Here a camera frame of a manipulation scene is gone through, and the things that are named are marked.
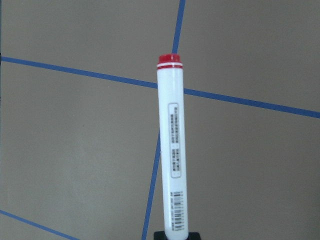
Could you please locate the white marker red cap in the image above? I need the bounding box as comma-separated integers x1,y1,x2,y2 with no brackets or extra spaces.
156,53,189,240

